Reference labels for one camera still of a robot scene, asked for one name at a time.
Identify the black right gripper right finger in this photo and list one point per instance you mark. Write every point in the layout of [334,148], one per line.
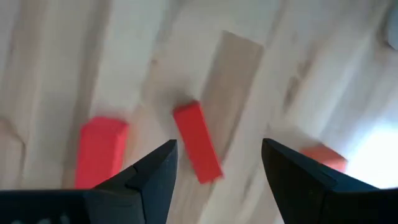
[311,196]

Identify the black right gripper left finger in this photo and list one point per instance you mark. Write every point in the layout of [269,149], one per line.
[140,193]

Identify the red wooden block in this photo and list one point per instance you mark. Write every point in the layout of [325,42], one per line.
[101,152]
[197,141]

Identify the orange wooden block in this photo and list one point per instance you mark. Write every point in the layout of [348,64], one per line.
[326,157]

